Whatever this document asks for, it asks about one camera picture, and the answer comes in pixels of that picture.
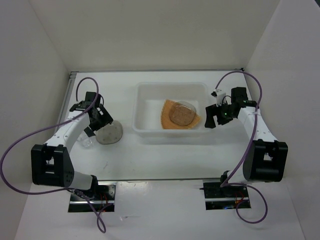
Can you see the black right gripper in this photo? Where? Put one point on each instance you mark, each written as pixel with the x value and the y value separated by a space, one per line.
pixel 213 110

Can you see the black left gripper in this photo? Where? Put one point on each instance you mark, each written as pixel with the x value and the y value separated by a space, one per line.
pixel 105 119

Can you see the clear glass plate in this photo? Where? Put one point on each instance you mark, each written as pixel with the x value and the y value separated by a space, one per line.
pixel 110 133
pixel 182 113

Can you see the woven bamboo basket tray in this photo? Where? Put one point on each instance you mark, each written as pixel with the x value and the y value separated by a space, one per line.
pixel 167 124

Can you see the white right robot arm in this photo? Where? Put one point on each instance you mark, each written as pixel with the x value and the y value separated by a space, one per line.
pixel 265 157

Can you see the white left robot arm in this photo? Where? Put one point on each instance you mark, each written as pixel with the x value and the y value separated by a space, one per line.
pixel 51 164

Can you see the translucent plastic bin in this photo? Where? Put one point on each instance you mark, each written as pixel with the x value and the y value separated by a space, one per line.
pixel 149 99

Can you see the clear plastic cup front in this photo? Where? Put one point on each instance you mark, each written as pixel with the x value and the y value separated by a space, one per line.
pixel 86 141

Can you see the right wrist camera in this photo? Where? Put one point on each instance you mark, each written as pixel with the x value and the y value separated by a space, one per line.
pixel 219 95

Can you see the aluminium table frame rail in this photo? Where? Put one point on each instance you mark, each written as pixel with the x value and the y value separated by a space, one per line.
pixel 67 95

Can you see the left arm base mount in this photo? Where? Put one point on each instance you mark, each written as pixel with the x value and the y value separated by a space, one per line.
pixel 103 201

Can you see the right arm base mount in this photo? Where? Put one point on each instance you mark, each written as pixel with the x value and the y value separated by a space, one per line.
pixel 224 198

